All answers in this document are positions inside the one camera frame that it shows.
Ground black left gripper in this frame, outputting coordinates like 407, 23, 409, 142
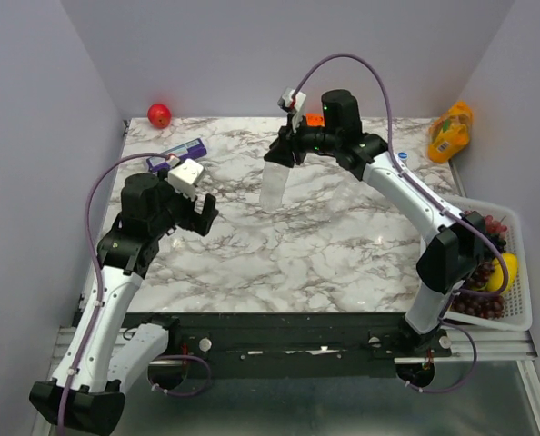
151, 168, 219, 235

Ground white plastic basket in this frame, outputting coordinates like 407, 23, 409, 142
445, 195, 533, 332

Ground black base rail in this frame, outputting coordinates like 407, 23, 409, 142
117, 312, 452, 380

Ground orange razor box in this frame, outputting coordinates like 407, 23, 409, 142
305, 114, 325, 127

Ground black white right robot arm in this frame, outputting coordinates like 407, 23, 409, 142
260, 88, 485, 356

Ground orange snack bag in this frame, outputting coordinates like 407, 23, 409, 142
427, 101, 474, 164

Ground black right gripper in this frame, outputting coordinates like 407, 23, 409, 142
265, 113, 340, 169

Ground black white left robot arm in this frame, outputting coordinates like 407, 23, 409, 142
29, 159, 217, 435

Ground purple white flat box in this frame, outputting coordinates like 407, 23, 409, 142
145, 138, 207, 173

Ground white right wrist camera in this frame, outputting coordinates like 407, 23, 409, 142
278, 87, 306, 132

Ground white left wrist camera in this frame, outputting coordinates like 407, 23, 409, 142
167, 159, 205, 201

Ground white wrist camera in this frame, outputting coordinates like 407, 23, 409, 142
167, 159, 205, 201
278, 87, 306, 132

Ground purple grape bunch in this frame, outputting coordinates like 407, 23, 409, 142
451, 213, 510, 319

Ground clear plastic bottle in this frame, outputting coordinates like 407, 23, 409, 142
397, 152, 408, 172
259, 162, 290, 212

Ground red apple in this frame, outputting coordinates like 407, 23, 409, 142
147, 104, 172, 129

